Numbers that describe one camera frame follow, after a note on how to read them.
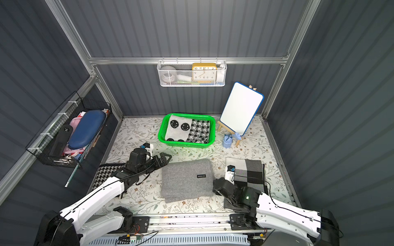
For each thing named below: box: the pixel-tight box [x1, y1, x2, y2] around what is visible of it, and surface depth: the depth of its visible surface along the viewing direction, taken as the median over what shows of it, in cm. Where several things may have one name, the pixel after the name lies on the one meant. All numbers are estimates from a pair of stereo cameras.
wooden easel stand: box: [217, 120, 241, 147], surface depth 105 cm
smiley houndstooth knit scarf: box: [165, 114, 211, 144], surface depth 107 cm
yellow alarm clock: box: [191, 62, 218, 85], surface depth 91 cm
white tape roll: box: [160, 65, 177, 85], surface depth 90 cm
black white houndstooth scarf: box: [91, 164, 125, 191], surface depth 88 cm
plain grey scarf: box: [160, 158, 214, 204], surface depth 85 cm
